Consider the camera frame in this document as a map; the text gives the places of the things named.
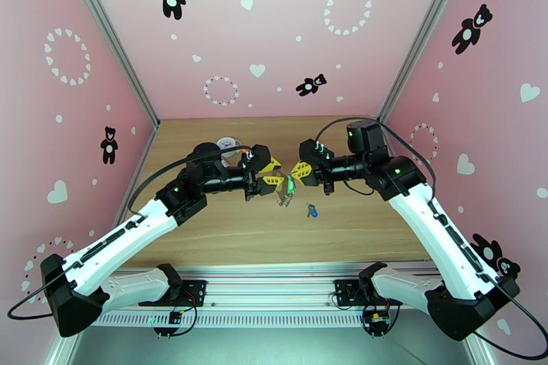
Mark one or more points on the green tagged key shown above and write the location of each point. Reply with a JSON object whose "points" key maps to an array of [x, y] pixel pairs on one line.
{"points": [[290, 186]]}

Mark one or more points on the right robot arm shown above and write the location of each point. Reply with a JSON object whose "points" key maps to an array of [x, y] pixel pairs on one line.
{"points": [[432, 235]]}

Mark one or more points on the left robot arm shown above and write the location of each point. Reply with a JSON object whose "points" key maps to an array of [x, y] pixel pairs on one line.
{"points": [[120, 244]]}

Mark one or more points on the white alarm clock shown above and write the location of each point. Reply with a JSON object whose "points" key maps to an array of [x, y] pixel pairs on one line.
{"points": [[225, 143]]}

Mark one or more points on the grey steel platform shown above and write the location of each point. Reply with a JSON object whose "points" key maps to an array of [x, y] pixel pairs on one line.
{"points": [[274, 346]]}

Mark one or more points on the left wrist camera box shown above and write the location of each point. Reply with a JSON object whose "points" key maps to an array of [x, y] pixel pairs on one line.
{"points": [[260, 158]]}

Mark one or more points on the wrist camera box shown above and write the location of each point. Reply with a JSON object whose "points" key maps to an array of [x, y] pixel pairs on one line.
{"points": [[260, 158], [314, 152]]}

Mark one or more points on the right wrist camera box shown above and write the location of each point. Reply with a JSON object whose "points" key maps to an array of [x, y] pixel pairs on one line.
{"points": [[314, 152]]}

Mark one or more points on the aluminium table edge rail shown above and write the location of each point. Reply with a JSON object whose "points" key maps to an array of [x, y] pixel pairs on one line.
{"points": [[141, 162]]}

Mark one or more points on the aluminium mounting rail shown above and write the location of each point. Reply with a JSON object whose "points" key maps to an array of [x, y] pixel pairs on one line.
{"points": [[274, 287]]}

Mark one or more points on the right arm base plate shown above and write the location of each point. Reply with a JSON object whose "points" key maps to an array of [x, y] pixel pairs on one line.
{"points": [[342, 291]]}

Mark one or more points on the aluminium corner post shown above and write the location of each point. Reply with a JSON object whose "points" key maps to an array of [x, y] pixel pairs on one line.
{"points": [[421, 34], [110, 34]]}

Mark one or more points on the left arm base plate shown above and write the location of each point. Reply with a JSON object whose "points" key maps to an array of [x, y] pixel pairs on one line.
{"points": [[197, 291]]}

